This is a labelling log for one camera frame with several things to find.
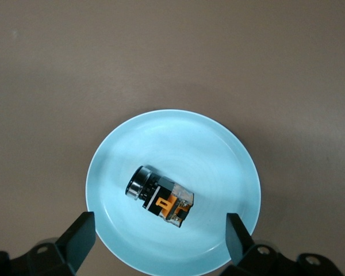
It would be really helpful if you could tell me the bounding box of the light blue round plate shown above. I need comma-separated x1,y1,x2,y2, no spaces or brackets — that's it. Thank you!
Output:
86,108,262,276

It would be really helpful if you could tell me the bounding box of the orange black push-button switch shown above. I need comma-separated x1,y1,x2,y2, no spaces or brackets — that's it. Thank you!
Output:
125,165,196,229

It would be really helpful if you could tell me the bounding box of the brown table cover mat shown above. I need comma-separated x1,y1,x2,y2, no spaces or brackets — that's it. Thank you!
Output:
0,0,345,276

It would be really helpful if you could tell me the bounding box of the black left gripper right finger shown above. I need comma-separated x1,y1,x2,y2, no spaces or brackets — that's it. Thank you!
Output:
224,212,280,276

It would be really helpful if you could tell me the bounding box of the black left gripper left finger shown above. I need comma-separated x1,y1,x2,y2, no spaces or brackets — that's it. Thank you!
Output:
26,210,97,276

